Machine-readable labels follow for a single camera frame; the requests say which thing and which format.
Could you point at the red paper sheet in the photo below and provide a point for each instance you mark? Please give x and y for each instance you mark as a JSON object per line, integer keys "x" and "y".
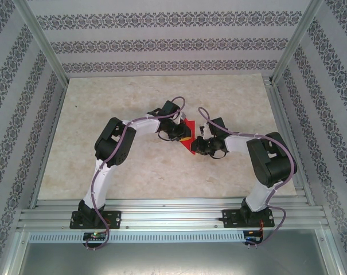
{"x": 191, "y": 126}

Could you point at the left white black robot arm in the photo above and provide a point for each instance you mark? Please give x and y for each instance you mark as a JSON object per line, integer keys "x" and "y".
{"x": 97, "y": 186}

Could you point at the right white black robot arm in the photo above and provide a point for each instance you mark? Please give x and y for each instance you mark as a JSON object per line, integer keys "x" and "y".
{"x": 257, "y": 197}

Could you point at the grey metal sheet panel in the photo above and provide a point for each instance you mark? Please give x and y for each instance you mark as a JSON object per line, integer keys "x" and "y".
{"x": 173, "y": 257}

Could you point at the wide aluminium mounting rail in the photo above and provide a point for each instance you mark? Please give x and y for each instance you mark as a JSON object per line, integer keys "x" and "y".
{"x": 170, "y": 215}

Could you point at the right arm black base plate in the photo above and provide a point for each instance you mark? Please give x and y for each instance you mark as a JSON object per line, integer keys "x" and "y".
{"x": 227, "y": 219}

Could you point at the aluminium side rail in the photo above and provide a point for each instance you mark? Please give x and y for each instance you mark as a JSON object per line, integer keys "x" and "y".
{"x": 303, "y": 193}
{"x": 50, "y": 134}

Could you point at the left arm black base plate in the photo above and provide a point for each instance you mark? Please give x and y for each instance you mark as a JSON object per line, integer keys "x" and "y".
{"x": 115, "y": 219}

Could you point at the aluminium frame post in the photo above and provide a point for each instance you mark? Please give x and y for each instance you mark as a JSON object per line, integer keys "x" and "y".
{"x": 44, "y": 43}
{"x": 298, "y": 43}

